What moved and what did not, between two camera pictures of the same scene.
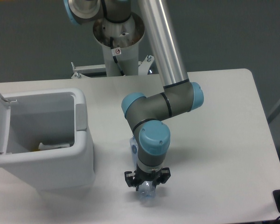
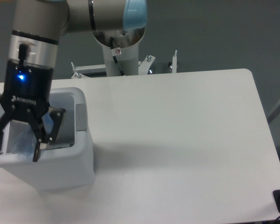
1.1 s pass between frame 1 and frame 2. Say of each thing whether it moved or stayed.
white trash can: stayed
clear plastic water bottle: moved
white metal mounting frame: stayed
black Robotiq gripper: moved
